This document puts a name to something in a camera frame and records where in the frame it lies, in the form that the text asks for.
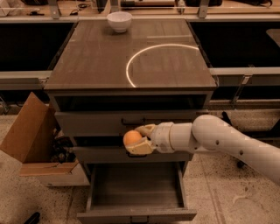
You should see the black object on floor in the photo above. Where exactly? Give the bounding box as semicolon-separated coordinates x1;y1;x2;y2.
24;212;40;224

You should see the white ceramic bowl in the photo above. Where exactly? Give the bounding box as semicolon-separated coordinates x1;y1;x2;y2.
107;11;132;32

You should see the metal rail right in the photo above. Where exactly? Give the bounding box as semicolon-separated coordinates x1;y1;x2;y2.
209;67;280;108

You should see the orange fruit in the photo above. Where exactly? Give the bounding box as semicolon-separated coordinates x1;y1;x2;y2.
123;130;142;146

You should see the grey open bottom drawer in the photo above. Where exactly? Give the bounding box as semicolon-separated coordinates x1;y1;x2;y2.
77;162;197;224

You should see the grey top drawer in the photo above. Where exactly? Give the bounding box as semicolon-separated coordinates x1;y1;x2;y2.
55;109;208;137

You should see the open cardboard box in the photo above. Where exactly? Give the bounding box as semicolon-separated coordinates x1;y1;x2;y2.
1;93;89;187

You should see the grey drawer cabinet wood top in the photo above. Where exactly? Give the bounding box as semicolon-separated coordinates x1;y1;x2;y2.
44;18;219;176

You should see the grey middle drawer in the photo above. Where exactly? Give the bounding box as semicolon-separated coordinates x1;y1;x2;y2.
73;146;193;164

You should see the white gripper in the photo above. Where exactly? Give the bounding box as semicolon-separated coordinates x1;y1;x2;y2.
125;122;174;155

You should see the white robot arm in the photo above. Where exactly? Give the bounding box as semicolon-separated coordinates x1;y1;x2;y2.
122;115;280;185

